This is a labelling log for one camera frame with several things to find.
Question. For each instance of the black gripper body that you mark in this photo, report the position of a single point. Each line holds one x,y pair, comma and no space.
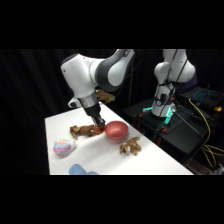
92,112

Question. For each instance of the tan and white plush dog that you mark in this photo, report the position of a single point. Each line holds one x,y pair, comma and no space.
130,146

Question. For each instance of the pastel striped plush toy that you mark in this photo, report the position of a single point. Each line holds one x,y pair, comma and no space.
64,147

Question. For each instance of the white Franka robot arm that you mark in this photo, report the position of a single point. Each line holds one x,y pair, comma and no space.
100,71

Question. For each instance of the blue cloth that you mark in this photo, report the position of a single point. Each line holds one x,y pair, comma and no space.
79,170

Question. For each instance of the brown teddy bear plush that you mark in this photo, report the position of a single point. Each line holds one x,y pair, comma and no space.
82,130

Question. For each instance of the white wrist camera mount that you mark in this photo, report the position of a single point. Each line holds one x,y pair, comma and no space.
74,103

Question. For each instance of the small yellow object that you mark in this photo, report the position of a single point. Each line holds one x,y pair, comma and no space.
217,108

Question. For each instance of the black robot stand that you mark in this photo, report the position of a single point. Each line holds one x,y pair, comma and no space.
180,131

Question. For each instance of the black laptop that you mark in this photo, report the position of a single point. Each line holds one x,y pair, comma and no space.
201,95

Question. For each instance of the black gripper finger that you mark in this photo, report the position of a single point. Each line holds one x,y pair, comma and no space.
97,124
102,122

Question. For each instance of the pink bowl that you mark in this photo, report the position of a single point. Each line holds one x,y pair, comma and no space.
117,131

